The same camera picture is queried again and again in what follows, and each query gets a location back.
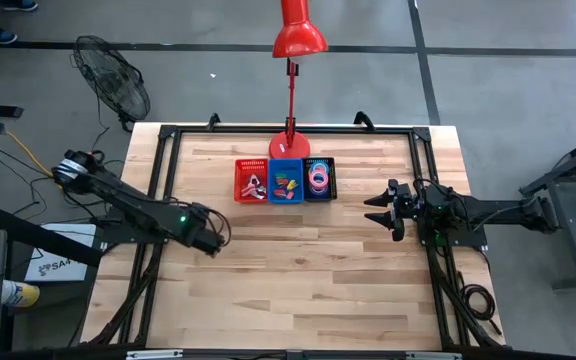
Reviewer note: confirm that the small yellow stapler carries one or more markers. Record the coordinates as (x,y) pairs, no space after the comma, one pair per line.
(292,185)

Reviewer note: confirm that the blue plastic basket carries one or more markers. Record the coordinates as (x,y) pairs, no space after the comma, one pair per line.
(298,167)

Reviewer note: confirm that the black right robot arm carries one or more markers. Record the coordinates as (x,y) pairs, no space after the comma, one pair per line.
(493,212)

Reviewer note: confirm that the red plastic basket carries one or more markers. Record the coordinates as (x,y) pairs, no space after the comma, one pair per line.
(240,170)

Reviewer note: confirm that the person's dark shoe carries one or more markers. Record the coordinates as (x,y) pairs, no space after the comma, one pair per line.
(5,37)
(18,5)

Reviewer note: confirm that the red desk lamp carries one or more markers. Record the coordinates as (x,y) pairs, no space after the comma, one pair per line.
(298,37)

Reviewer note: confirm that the pink tape roll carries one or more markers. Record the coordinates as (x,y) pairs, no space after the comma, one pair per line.
(310,178)

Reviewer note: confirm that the black plastic basket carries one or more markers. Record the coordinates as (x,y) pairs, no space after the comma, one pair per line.
(333,192)

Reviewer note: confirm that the black aluminium table frame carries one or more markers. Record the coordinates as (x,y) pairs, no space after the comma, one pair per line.
(218,130)

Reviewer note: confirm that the black diagonal stand beam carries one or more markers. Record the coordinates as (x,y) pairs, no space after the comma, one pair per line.
(43,235)

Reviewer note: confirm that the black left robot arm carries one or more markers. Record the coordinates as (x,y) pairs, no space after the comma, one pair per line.
(128,205)

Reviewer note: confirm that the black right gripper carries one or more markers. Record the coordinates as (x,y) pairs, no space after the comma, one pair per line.
(403,205)

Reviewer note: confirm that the purple tape roll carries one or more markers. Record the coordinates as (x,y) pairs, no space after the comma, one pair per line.
(318,195)

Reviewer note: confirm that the person's yellow white shoe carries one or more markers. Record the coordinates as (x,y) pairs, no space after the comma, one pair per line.
(23,295)

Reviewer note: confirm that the white paper sign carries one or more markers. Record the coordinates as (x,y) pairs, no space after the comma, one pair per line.
(75,232)

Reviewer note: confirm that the silver metal bracket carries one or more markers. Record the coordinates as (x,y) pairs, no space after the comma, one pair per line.
(153,355)
(433,356)

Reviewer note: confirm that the black table clamp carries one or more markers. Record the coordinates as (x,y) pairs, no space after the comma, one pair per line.
(212,121)
(365,120)

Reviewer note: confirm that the black floor fan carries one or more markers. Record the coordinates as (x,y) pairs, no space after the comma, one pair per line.
(113,80)

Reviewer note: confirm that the grey metal side table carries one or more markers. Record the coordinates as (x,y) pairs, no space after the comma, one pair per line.
(573,230)

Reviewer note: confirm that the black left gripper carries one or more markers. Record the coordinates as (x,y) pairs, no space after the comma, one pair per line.
(208,235)

